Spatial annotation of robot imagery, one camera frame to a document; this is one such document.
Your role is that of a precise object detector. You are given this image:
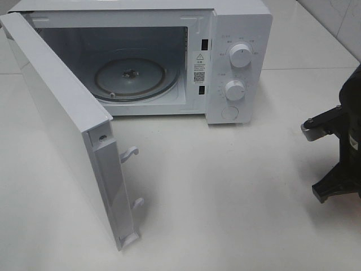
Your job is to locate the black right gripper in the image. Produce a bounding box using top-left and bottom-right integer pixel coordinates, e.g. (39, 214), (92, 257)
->
(312, 124), (360, 203)

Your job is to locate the round door release button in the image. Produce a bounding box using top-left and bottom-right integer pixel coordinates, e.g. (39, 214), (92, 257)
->
(221, 106), (239, 121)

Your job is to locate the white microwave door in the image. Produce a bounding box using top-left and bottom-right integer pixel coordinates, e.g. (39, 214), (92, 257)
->
(1, 12), (139, 250)

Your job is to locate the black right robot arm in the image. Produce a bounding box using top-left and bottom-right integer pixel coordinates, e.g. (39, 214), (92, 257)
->
(303, 67), (360, 203)

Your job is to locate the lower white timer knob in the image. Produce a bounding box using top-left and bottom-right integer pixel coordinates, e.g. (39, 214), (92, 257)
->
(224, 80), (245, 101)

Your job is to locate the upper white power knob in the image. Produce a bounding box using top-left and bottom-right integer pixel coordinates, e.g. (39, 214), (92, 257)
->
(228, 42), (253, 68)

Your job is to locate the white microwave oven body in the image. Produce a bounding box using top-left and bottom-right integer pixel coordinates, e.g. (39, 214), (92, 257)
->
(6, 1), (272, 124)

